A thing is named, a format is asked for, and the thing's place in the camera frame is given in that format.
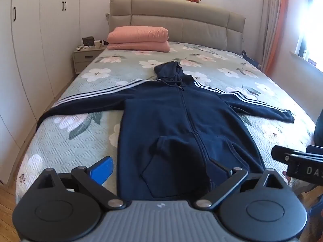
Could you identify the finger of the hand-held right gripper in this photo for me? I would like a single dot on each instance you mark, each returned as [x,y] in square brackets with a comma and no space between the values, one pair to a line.
[282,153]

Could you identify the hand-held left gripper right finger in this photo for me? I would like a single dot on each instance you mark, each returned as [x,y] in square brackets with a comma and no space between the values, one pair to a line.
[234,179]

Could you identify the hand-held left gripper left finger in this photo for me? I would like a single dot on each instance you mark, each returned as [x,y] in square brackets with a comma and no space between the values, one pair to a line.
[103,170]

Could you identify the navy striped zip hoodie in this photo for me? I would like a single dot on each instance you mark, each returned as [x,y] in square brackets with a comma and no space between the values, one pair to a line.
[176,121]

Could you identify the green floral bedspread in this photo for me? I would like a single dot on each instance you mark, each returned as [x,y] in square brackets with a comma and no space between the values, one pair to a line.
[75,141]

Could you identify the dark bag beside bed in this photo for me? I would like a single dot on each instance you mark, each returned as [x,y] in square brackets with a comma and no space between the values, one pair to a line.
[251,59]

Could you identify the beige nightstand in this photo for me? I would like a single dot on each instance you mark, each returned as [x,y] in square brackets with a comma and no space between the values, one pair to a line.
[84,59]

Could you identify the white cup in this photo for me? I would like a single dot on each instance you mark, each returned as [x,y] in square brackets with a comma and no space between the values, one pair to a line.
[97,44]

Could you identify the small patterned box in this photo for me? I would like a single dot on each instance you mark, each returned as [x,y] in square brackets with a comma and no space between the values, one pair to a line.
[87,41]

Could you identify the beige and orange curtain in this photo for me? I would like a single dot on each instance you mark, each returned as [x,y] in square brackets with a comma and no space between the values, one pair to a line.
[280,22]

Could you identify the window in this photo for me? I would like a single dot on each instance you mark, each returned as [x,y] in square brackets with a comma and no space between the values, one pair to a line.
[311,25]

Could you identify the folded pink quilt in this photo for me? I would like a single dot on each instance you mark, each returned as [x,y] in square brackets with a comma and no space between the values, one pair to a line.
[137,36]

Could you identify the white wardrobe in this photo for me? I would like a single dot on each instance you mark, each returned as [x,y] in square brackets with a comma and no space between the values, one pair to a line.
[37,42]

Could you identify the beige padded headboard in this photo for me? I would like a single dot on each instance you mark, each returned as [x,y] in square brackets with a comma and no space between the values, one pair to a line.
[196,27]

